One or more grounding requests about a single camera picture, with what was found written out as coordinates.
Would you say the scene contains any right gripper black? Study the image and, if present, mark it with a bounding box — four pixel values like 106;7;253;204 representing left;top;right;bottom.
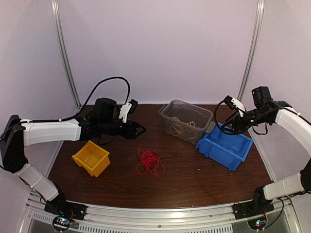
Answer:
221;108;270;135

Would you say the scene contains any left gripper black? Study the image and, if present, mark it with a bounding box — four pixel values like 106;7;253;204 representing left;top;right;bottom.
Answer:
100;118;147;139

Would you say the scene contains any yellow cable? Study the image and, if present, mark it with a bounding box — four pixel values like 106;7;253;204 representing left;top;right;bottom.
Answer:
165;116;185;136
181;120;199;140

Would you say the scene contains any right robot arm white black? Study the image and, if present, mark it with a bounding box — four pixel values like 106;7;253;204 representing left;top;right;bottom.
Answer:
219;86;311;215

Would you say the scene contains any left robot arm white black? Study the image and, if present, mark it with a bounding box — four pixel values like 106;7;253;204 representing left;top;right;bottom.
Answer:
0;98;146;216

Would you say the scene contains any blue plastic bin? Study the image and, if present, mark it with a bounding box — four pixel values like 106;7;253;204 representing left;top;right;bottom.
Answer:
196;125;253;171

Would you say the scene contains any clear grey plastic container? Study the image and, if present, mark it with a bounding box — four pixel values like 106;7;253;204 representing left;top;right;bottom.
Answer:
158;100;215;145

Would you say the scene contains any yellow plastic bin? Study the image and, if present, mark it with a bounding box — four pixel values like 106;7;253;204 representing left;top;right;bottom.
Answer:
72;141;110;178

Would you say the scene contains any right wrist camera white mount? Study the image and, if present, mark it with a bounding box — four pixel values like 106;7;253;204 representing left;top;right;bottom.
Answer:
224;95;246;117

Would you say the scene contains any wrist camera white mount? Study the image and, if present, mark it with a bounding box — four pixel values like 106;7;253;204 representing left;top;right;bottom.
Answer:
119;99;138;123
224;95;246;117

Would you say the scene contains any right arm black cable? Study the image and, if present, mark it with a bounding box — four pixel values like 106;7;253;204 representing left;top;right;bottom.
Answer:
213;99;270;136

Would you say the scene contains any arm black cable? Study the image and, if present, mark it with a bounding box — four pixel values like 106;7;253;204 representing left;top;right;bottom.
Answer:
213;99;270;136
21;76;131;122

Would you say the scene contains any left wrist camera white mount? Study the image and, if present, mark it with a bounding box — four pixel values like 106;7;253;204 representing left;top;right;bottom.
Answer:
119;99;138;123

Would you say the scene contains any red cable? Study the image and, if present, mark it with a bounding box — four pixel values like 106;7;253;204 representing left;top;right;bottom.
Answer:
136;145;166;179

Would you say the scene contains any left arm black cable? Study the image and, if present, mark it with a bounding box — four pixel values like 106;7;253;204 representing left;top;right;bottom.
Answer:
21;76;131;122

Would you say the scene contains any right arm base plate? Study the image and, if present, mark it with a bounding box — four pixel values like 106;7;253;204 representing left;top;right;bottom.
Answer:
232;200;275;220

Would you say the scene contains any aluminium front rail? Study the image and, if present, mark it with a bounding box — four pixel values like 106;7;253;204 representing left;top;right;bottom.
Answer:
24;191;297;233

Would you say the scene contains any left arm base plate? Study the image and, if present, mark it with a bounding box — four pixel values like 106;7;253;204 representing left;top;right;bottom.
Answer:
44;199;86;220

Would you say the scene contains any right aluminium corner post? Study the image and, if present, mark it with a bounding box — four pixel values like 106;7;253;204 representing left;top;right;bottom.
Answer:
237;0;265;101

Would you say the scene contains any aluminium corner post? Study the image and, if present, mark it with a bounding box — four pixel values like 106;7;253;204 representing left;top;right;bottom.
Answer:
51;0;81;109
237;0;265;101

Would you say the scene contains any left aluminium corner post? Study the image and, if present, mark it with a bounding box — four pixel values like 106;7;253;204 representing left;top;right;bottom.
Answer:
51;0;81;109

